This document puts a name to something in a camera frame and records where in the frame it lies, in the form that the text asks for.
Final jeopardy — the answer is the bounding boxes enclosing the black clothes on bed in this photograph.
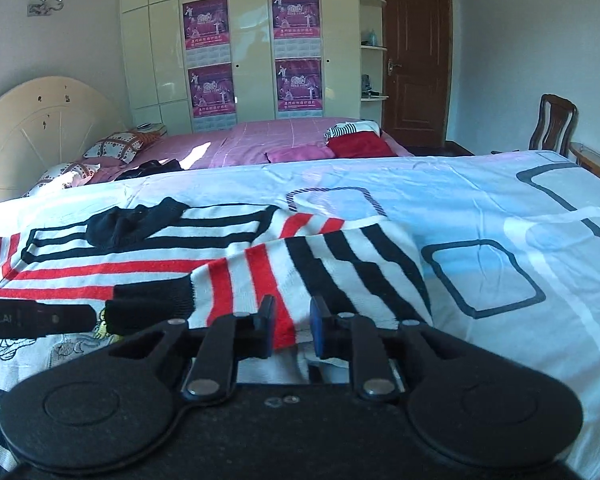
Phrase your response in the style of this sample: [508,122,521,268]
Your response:
[116,159,183,181]

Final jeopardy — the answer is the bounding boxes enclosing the brown wooden door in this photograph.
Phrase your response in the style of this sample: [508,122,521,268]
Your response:
[382,0,452,148]

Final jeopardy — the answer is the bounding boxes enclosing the patterned pillow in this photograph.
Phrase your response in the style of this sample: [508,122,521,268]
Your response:
[23,162,100,197]
[82,130,166,164]

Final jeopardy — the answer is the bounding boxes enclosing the light blue patterned bedsheet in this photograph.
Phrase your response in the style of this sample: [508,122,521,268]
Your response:
[0,151,600,479]

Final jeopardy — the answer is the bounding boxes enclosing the black white striped garment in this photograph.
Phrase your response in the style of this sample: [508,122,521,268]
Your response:
[324,120,381,141]

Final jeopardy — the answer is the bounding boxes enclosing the lower left pink poster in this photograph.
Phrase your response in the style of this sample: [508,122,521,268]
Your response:
[188,63,236,118]

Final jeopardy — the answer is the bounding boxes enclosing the pink bedsheet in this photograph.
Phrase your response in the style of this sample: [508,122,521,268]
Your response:
[79,118,411,184]

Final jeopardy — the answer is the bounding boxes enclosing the near patterned pillow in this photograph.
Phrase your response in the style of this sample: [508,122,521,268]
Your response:
[23,162,100,197]

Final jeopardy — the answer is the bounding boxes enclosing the pink folded cloth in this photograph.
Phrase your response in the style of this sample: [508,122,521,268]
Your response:
[265,144,336,164]

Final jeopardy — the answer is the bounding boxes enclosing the cream round headboard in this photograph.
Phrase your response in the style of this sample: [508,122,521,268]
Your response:
[0,76,126,203]

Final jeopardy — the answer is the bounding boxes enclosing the dark wooden chair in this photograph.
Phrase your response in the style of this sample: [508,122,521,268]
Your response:
[528,93,579,157]

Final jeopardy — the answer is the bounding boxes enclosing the pink poster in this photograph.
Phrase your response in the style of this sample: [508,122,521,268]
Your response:
[188,63,236,118]
[275,58,323,117]
[272,0,321,39]
[183,0,230,51]

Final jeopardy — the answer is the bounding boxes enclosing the red black white striped sweater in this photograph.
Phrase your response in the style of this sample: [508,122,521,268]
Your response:
[0,196,435,480]

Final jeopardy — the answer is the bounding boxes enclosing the wooden side table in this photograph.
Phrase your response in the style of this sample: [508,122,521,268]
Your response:
[569,142,600,178]

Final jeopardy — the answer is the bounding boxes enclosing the upper left pink poster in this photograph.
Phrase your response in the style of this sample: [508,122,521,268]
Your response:
[183,0,230,51]

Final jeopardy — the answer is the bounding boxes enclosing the red folded garment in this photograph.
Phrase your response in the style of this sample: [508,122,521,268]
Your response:
[327,131,396,158]

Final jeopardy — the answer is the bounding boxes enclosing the upper right pink poster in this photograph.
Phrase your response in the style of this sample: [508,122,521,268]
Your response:
[272,0,321,39]

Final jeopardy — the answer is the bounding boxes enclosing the cream glossy wardrobe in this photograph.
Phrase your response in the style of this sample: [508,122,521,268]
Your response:
[120,0,361,134]

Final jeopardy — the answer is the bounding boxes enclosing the lower right pink poster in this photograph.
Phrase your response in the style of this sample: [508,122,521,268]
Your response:
[275,58,323,117]

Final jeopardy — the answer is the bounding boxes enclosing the white corner shelf unit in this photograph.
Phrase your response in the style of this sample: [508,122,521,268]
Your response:
[358,0,388,126]

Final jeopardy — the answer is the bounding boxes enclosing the far patterned pillow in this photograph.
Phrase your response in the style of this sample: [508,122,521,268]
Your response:
[82,130,166,164]

